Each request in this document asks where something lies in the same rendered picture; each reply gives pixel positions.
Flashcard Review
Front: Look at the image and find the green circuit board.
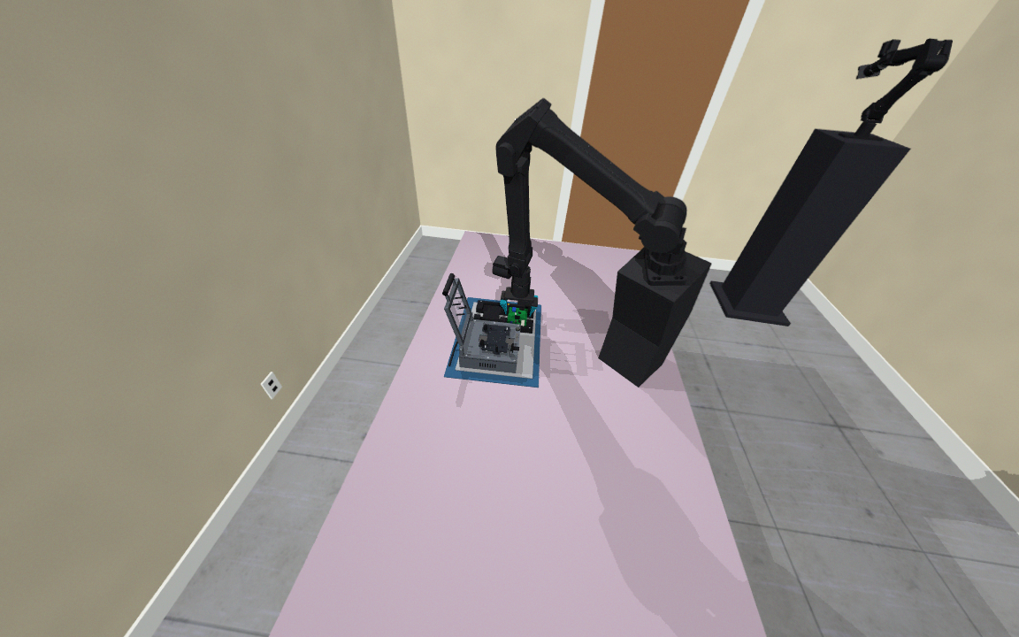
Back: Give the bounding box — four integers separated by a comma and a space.
507, 307, 528, 326

